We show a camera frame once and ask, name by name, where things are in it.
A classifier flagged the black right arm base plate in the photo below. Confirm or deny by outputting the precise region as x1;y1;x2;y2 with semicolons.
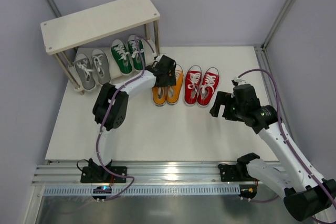
218;163;243;182

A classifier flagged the right controller board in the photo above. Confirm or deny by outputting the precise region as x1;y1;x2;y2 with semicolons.
238;186;258;200

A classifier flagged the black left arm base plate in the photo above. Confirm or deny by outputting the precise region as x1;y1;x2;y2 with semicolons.
80;166;127;184

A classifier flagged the white wooden shoe shelf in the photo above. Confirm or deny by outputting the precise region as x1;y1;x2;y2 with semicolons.
40;0;160;94

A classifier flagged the red canvas sneaker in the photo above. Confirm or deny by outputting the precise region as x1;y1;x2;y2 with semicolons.
197;67;220;107
184;65;202;106

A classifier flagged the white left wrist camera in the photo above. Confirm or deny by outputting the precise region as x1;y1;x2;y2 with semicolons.
153;55;163;63

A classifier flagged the controller board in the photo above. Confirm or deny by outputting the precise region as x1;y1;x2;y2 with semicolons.
92;186;112;203
238;186;258;200

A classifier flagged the orange canvas sneaker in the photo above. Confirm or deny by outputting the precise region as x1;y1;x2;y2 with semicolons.
166;64;184;105
152;87;166;106

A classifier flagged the slotted grey cable duct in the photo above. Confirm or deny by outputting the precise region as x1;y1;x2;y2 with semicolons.
43;184;240;197

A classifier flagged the green canvas sneaker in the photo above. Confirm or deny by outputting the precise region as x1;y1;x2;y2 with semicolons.
127;35;145;71
111;39;132;75

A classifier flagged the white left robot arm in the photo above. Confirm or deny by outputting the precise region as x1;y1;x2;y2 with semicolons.
83;55;176;181

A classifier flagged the grey canvas sneaker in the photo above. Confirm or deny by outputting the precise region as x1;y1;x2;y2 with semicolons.
74;54;96;91
91;49;111;85

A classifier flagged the right aluminium frame post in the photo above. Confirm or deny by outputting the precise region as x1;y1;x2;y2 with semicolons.
253;0;313;104

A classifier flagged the left controller board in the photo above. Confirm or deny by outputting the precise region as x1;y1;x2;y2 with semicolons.
92;186;112;203

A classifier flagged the aluminium mounting rail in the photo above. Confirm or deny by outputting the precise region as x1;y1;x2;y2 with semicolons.
31;161;313;186

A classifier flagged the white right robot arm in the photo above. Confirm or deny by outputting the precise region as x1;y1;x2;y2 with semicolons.
210;84;335;221

